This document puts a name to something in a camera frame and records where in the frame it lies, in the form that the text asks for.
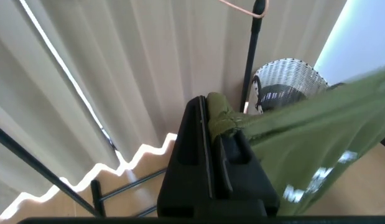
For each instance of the beige curtain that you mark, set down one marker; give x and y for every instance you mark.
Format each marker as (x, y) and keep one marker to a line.
(133, 62)

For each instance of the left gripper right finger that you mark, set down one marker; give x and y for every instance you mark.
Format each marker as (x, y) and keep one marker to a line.
(242, 186)

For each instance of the white laundry basket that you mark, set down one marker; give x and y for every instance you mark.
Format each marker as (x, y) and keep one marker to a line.
(288, 71)

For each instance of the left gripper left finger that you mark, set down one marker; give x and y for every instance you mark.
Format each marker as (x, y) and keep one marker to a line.
(186, 180)

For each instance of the green long-sleeved shirt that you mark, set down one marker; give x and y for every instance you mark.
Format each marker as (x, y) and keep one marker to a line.
(304, 133)

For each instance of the black clothes rack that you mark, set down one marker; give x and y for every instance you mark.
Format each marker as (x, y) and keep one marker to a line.
(251, 62)

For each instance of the pink clothes hanger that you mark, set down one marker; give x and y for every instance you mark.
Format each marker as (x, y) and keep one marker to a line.
(242, 11)

